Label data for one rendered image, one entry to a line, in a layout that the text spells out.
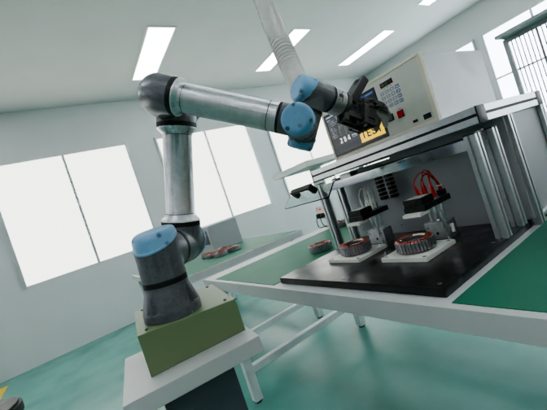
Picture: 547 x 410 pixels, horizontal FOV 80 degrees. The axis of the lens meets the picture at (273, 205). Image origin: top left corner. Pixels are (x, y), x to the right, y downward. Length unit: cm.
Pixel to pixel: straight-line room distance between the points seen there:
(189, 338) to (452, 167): 94
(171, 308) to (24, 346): 462
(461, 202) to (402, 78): 44
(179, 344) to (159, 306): 10
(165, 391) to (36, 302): 460
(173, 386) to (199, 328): 14
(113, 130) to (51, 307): 264
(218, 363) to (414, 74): 94
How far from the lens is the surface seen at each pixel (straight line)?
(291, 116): 75
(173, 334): 89
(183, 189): 99
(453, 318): 74
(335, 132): 130
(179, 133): 100
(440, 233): 114
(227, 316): 91
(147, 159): 565
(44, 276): 534
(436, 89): 111
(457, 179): 121
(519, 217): 110
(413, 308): 79
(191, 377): 84
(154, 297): 90
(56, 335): 541
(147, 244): 87
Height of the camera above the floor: 105
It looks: 1 degrees down
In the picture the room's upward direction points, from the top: 19 degrees counter-clockwise
